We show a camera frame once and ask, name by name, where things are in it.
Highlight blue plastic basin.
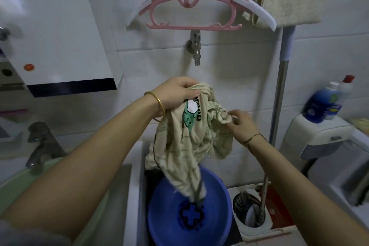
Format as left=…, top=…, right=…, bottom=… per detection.
left=147, top=166, right=233, bottom=246

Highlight metal faucet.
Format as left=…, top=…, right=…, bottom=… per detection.
left=25, top=121, right=68, bottom=168

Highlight blue detergent bottle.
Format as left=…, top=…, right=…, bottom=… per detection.
left=303, top=81, right=341, bottom=124

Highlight person's right hand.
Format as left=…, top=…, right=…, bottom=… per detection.
left=228, top=109, right=260, bottom=147

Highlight person's right forearm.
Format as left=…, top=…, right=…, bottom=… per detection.
left=245, top=135, right=369, bottom=246

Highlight gold bangle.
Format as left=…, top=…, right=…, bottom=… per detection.
left=143, top=91, right=167, bottom=122

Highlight light green plastic basin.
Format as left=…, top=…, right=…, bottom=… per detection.
left=0, top=156, right=116, bottom=246

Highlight white ceramic sink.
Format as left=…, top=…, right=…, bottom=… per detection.
left=0, top=139, right=145, bottom=246

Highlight small metal wall tap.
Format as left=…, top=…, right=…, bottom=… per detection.
left=186, top=30, right=202, bottom=66

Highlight thin cord bracelet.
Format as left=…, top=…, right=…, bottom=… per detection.
left=243, top=133, right=267, bottom=151

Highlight person's left hand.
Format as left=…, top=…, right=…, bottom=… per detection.
left=150, top=76, right=201, bottom=122

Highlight person's grey patterned shirt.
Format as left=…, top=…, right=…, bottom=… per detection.
left=0, top=219, right=73, bottom=246

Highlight white wall cabinet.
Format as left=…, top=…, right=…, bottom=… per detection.
left=0, top=0, right=125, bottom=98

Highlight grey mop head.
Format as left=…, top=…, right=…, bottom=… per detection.
left=233, top=191, right=266, bottom=228

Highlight white paper dispenser box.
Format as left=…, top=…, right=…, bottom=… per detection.
left=281, top=113, right=362, bottom=163

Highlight white washing machine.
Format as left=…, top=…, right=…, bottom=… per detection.
left=299, top=127, right=369, bottom=226

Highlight white bottle red cap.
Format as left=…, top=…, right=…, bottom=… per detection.
left=326, top=75, right=356, bottom=121

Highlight red bucket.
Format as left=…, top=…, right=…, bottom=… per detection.
left=227, top=182, right=300, bottom=239

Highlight cream leaf-patterned clothes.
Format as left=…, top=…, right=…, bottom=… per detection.
left=144, top=82, right=234, bottom=202

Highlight person's left forearm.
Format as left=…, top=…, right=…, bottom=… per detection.
left=0, top=94, right=166, bottom=242

